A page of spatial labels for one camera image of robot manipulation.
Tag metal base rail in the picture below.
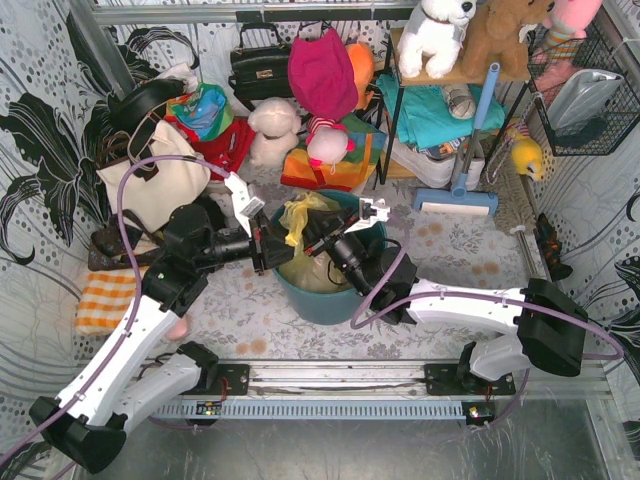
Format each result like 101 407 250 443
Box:
152 360 612 424

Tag red folded cloth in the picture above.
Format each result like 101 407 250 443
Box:
192 117 256 173

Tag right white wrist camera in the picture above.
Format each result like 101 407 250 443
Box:
345 197 390 233

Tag black leather handbag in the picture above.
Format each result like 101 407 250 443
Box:
228 22 294 112

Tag teal plastic trash bin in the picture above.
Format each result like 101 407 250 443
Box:
270 189 387 326

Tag blue floor sweeper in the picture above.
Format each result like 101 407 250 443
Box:
413 62 501 216

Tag teal folded cloth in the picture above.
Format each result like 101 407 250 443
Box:
376 74 506 149

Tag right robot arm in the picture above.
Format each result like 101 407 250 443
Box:
302 208 586 395

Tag cream canvas tote bag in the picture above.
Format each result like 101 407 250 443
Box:
122 120 211 232

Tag brown plush bear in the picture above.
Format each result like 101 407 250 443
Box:
461 0 555 78

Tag silver foil pouch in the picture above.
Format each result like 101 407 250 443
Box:
547 69 624 130

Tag black wire basket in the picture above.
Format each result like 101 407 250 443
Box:
528 24 639 156

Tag pink glasses case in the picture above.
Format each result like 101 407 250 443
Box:
165 316 190 342

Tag yellow plush duck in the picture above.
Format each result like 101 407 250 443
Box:
506 122 543 181

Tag dark patterned cloth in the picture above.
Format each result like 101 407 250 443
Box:
534 213 573 282

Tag yellow translucent trash bag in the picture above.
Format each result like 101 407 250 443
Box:
276 191 350 294

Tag brown patterned bag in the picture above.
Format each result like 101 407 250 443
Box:
87 209 164 272

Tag grey patterned pouch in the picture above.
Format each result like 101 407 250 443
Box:
440 84 476 120

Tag wooden metal shelf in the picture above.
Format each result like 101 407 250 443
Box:
375 27 532 185

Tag rainbow striped folded cloth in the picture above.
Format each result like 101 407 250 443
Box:
281 114 387 192

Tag pink plush doll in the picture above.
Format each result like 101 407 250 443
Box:
306 116 355 168

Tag beige chenille mop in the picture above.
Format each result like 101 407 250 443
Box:
484 156 548 279

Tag orange plush toy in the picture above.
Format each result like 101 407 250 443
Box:
346 42 374 110

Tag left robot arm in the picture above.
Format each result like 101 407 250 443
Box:
30 204 294 474

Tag orange checked towel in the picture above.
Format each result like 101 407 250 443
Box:
74 269 136 336

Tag pink plush toy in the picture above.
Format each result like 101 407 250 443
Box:
539 0 602 58

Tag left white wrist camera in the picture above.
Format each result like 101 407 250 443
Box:
224 172 265 237

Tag magenta fabric bag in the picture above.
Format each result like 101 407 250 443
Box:
288 27 358 121

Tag cream plush sheep toy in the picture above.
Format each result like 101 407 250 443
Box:
248 97 302 168

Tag white plush dog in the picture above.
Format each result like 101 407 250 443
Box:
397 0 477 79

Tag colourful printed cloth bag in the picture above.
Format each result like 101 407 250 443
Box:
164 83 234 143

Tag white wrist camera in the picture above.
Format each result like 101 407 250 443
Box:
345 197 390 233
224 172 265 237

